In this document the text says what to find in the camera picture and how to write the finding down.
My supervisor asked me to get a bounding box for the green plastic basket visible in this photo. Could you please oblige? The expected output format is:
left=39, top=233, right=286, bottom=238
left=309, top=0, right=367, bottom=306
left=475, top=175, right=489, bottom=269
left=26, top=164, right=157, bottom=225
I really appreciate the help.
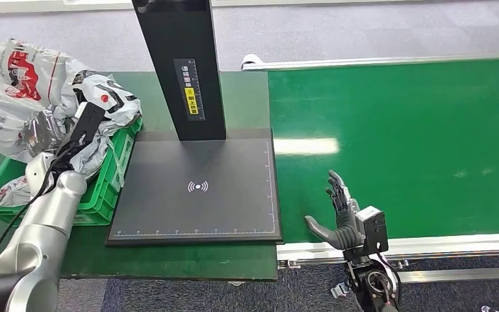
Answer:
left=0, top=117, right=144, bottom=228

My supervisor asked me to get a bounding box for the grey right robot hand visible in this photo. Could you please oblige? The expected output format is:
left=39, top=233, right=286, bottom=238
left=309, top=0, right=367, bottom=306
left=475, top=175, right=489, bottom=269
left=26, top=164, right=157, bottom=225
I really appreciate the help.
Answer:
left=304, top=169, right=366, bottom=252

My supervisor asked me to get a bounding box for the large white package red print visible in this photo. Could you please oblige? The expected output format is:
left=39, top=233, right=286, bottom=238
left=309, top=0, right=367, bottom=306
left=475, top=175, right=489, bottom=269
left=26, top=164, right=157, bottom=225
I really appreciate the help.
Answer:
left=0, top=38, right=90, bottom=164

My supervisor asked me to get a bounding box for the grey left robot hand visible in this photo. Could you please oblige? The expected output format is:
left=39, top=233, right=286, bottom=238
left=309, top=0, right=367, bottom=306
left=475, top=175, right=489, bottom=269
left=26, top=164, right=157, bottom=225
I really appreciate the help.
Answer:
left=20, top=107, right=68, bottom=159

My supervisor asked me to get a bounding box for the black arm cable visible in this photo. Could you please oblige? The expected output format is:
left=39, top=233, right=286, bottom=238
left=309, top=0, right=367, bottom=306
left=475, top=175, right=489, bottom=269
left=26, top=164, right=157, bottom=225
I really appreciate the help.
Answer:
left=0, top=140, right=83, bottom=275

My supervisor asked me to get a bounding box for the green conveyor belt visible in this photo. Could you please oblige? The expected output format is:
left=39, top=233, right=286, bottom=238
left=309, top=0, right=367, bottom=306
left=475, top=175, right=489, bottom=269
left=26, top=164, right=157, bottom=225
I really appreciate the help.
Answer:
left=268, top=57, right=499, bottom=245

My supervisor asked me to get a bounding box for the black weighing device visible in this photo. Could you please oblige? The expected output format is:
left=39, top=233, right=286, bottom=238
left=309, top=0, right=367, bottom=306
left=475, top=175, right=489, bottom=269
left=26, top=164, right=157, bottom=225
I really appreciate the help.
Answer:
left=105, top=0, right=284, bottom=248

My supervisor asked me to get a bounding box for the yellow warning label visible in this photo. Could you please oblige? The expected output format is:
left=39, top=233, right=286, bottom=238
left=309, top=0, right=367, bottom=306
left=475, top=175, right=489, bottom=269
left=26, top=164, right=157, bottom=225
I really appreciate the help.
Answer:
left=185, top=87, right=199, bottom=116

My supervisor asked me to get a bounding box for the aluminium conveyor frame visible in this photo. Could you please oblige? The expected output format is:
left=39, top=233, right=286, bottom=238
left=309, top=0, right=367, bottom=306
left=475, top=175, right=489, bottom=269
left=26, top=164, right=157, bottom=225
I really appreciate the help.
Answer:
left=240, top=51, right=499, bottom=285

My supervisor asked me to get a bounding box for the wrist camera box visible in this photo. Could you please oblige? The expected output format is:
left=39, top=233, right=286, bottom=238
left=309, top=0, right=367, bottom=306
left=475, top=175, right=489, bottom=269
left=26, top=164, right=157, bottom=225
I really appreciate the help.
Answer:
left=355, top=206, right=390, bottom=255
left=66, top=101, right=107, bottom=148

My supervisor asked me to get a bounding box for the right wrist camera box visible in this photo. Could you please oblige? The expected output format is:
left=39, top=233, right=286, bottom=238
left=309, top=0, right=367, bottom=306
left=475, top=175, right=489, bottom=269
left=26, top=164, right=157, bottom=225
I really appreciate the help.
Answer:
left=355, top=206, right=390, bottom=255

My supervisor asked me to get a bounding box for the small white package red print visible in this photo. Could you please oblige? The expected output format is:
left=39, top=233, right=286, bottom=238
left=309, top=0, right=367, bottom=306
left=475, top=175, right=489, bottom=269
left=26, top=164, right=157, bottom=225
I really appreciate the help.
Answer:
left=0, top=174, right=33, bottom=209

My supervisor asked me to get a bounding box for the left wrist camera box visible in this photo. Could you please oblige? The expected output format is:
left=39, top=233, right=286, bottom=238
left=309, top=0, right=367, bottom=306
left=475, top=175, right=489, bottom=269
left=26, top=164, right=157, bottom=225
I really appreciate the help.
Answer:
left=66, top=101, right=107, bottom=148

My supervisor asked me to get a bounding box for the white package with black print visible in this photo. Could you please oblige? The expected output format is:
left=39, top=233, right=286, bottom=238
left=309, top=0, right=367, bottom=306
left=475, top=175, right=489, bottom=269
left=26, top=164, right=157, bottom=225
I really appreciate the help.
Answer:
left=71, top=73, right=143, bottom=131

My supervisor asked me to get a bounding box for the plain grey package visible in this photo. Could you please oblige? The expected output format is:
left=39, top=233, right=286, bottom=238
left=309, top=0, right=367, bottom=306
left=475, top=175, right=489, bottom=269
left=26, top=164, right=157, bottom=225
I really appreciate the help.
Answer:
left=69, top=125, right=124, bottom=180

